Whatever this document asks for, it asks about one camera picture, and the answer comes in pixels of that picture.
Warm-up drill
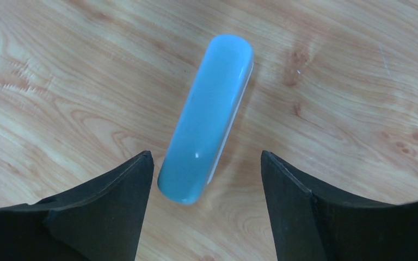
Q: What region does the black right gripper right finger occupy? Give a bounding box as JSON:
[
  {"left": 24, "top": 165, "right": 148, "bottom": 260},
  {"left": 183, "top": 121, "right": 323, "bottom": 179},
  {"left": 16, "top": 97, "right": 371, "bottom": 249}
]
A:
[{"left": 261, "top": 151, "right": 418, "bottom": 260}]

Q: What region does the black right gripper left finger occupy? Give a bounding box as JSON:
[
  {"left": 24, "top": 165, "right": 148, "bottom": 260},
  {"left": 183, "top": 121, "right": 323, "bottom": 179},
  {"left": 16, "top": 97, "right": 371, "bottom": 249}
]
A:
[{"left": 0, "top": 151, "right": 154, "bottom": 260}]

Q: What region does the blue black stapler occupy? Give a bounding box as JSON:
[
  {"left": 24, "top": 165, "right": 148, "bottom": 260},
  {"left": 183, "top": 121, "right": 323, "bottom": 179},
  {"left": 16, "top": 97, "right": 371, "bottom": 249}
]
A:
[{"left": 157, "top": 34, "right": 254, "bottom": 205}]

